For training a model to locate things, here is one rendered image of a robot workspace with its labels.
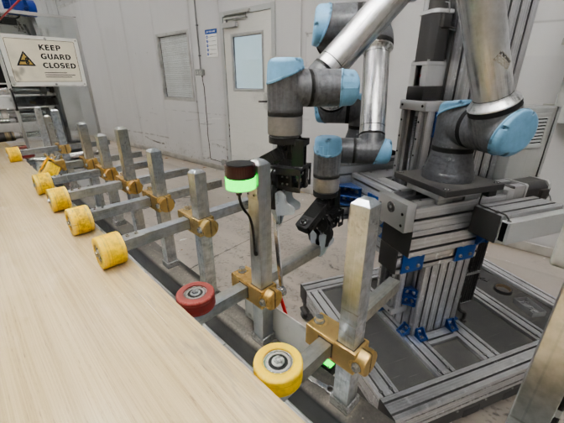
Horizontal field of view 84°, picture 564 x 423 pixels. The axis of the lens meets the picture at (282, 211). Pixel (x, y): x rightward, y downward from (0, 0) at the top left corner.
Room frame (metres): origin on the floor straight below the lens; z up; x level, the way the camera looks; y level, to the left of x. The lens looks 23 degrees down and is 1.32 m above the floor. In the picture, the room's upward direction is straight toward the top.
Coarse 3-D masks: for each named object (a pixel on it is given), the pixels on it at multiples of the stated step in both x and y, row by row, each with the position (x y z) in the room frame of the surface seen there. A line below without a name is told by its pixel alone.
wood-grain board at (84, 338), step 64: (0, 192) 1.20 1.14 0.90; (0, 256) 0.70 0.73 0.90; (64, 256) 0.70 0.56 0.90; (0, 320) 0.47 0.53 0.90; (64, 320) 0.47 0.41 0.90; (128, 320) 0.47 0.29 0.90; (192, 320) 0.47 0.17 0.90; (0, 384) 0.33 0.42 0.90; (64, 384) 0.33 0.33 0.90; (128, 384) 0.33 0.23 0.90; (192, 384) 0.33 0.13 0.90; (256, 384) 0.33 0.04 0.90
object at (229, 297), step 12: (300, 252) 0.79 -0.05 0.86; (312, 252) 0.80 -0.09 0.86; (276, 264) 0.73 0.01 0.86; (288, 264) 0.73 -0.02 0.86; (300, 264) 0.76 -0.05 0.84; (276, 276) 0.70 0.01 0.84; (228, 288) 0.62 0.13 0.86; (240, 288) 0.62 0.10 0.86; (216, 300) 0.58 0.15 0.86; (228, 300) 0.59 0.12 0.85; (240, 300) 0.61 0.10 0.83; (216, 312) 0.56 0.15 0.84
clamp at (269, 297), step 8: (232, 272) 0.67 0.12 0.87; (248, 272) 0.67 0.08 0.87; (232, 280) 0.67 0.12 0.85; (240, 280) 0.65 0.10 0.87; (248, 280) 0.64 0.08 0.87; (248, 288) 0.62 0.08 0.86; (256, 288) 0.61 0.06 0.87; (264, 288) 0.61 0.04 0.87; (272, 288) 0.61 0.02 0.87; (248, 296) 0.62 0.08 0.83; (256, 296) 0.60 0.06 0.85; (264, 296) 0.59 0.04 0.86; (272, 296) 0.59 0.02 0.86; (280, 296) 0.61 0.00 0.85; (256, 304) 0.60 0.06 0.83; (264, 304) 0.58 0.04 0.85; (272, 304) 0.59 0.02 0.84
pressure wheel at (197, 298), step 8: (184, 288) 0.56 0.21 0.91; (192, 288) 0.56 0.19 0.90; (200, 288) 0.56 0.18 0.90; (208, 288) 0.56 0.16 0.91; (176, 296) 0.53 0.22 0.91; (184, 296) 0.53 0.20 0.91; (192, 296) 0.54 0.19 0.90; (200, 296) 0.53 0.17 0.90; (208, 296) 0.53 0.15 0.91; (184, 304) 0.51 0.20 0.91; (192, 304) 0.51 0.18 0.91; (200, 304) 0.51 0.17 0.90; (208, 304) 0.52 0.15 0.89; (192, 312) 0.51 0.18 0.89; (200, 312) 0.51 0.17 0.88
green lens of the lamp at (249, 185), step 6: (228, 180) 0.57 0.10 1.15; (234, 180) 0.56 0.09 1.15; (240, 180) 0.56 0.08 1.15; (246, 180) 0.57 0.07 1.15; (252, 180) 0.58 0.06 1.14; (228, 186) 0.57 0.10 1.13; (234, 186) 0.56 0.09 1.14; (240, 186) 0.56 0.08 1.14; (246, 186) 0.57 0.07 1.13; (252, 186) 0.57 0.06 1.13
